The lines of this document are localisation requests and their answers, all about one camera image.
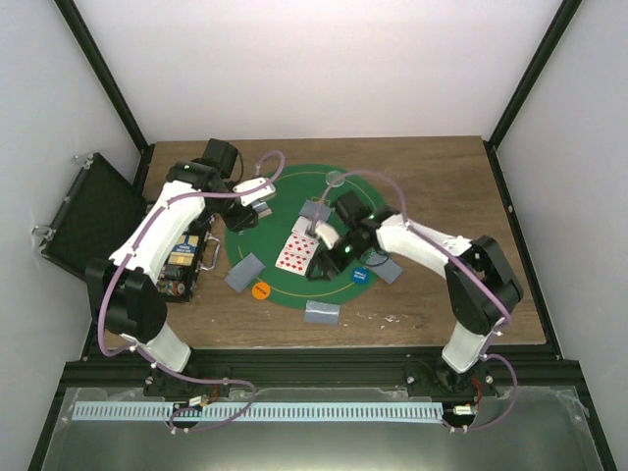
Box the nine of diamonds card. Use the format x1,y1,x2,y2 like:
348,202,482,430
275,250,313,276

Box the blue small blind button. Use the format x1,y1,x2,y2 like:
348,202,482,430
351,267,370,286

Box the cards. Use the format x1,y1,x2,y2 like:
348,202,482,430
304,300,340,326
367,257,403,285

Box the low red diamonds card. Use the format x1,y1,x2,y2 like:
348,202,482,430
291,216,312,236

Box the face-down community card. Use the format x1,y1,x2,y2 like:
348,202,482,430
298,199,333,221

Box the dealt blue patterned card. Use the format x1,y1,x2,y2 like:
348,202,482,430
225,253,266,292

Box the orange big blind button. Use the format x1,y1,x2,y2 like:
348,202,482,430
251,282,272,300

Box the clear acrylic dealer button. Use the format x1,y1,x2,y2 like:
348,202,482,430
325,171,344,188

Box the deck of grey cards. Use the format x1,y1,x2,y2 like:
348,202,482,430
255,205,272,219

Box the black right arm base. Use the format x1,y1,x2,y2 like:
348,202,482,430
403,355,496,399

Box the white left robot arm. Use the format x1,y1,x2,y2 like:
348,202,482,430
85,139,284,396

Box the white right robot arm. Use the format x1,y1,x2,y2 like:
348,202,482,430
305,190,524,395

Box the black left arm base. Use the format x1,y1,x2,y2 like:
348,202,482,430
141,364,233,400

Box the round green poker mat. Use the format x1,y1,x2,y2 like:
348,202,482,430
225,164,380,310

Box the blue card deck box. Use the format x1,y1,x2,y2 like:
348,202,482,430
168,235,199,267

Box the black poker set case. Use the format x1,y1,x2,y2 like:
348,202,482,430
33,150,211,303

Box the chrome case handle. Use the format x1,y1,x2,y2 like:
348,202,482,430
198,233,222,271

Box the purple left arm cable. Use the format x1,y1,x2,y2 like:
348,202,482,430
97,149,287,436

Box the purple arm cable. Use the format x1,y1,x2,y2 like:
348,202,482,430
97,149,287,436
308,169,519,436

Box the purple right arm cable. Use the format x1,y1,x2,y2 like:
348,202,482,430
308,169,519,436

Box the light blue slotted rail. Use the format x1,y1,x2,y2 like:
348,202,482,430
71,401,444,424

